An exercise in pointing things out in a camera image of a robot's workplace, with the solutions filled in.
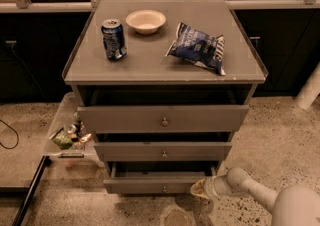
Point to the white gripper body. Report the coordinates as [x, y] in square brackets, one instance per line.
[210, 187]

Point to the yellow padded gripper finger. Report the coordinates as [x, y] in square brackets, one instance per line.
[198, 189]

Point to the grey bottom drawer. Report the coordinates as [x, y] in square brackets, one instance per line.
[157, 177]

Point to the grey drawer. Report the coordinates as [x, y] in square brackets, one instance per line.
[163, 119]
[162, 151]
[157, 177]

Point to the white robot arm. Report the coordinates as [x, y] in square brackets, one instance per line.
[293, 206]

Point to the grey middle drawer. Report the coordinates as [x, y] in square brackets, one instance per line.
[162, 151]

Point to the grey top drawer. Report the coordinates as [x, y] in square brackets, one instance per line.
[163, 119]

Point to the grey wooden drawer cabinet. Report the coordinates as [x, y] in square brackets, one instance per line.
[146, 76]

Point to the clear plastic storage bin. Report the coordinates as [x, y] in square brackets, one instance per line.
[68, 119]

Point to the white pole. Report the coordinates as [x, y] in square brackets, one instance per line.
[310, 90]

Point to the blue chip bag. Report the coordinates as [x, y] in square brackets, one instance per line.
[201, 49]

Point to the green snack packet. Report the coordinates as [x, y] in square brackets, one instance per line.
[62, 140]

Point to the white paper bowl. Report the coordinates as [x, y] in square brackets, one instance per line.
[146, 22]

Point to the blue soda can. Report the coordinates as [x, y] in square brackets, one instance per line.
[113, 39]

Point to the black floor rail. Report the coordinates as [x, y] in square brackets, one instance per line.
[23, 195]

